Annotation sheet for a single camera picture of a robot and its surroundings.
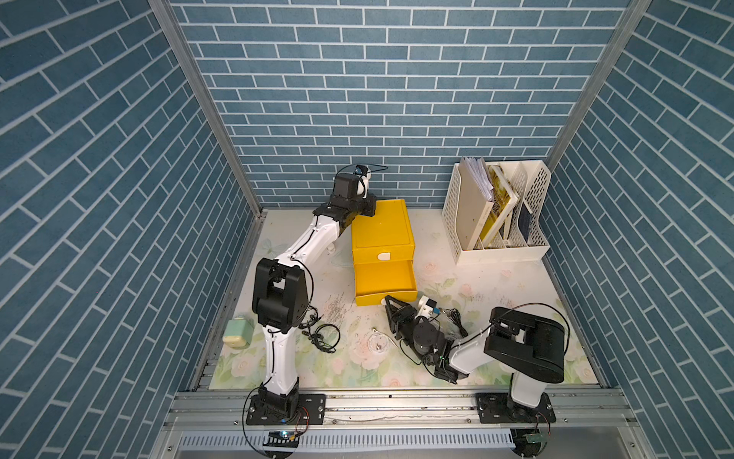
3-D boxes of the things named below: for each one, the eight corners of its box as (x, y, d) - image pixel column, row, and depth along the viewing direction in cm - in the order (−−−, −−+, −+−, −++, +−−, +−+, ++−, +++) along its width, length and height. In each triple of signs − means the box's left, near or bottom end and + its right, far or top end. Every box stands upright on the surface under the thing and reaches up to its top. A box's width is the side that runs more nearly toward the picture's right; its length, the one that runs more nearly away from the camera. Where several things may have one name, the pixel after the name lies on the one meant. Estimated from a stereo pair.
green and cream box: (234, 353, 85) (222, 343, 78) (234, 331, 89) (223, 320, 83) (253, 347, 86) (243, 337, 79) (253, 326, 90) (243, 315, 84)
